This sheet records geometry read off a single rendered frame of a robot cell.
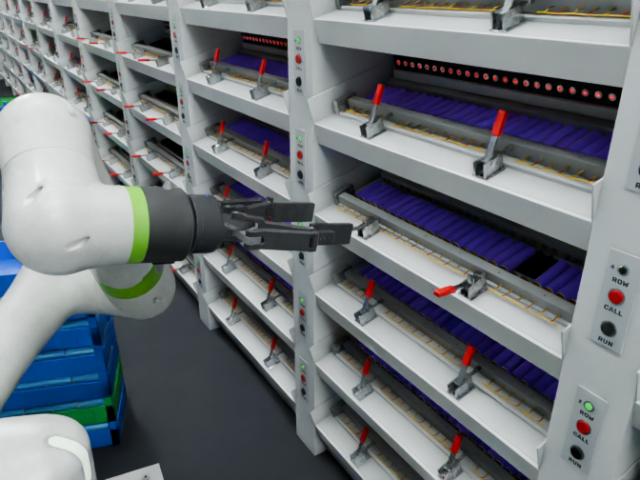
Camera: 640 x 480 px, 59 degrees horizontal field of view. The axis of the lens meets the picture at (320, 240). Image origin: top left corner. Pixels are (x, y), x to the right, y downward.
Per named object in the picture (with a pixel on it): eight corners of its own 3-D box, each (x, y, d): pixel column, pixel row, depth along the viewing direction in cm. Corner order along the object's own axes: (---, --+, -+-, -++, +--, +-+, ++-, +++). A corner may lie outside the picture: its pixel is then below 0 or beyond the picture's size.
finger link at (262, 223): (231, 210, 73) (230, 212, 71) (316, 222, 74) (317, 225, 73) (228, 238, 74) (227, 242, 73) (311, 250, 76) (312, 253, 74)
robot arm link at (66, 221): (3, 298, 60) (10, 239, 52) (-7, 205, 66) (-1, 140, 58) (134, 288, 68) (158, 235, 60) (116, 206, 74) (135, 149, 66)
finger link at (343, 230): (309, 223, 75) (311, 225, 75) (350, 222, 79) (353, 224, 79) (305, 244, 76) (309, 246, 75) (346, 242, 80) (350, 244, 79)
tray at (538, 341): (563, 383, 75) (563, 331, 70) (318, 230, 121) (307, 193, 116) (652, 305, 82) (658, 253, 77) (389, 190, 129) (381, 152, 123)
